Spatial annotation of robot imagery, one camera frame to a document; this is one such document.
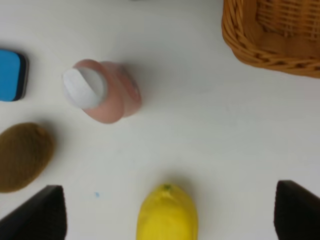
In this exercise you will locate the brown kiwi fruit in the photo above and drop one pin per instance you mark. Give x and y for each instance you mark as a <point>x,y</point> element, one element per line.
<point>25,151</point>

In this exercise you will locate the yellow lemon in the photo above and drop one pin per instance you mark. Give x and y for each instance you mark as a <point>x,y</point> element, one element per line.
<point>167,213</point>

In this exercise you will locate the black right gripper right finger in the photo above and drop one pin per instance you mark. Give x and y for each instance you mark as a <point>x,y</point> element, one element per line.
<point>296,212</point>

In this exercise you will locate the pink bottle white cap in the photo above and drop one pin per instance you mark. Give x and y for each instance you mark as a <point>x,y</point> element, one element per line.
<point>104,90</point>

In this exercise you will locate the blue whiteboard eraser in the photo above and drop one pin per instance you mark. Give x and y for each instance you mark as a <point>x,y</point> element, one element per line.
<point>14,68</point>

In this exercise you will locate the orange wicker basket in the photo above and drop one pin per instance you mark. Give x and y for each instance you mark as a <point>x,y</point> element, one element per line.
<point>278,35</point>

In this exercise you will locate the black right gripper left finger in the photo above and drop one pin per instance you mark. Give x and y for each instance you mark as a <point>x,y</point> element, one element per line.
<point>41,217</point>

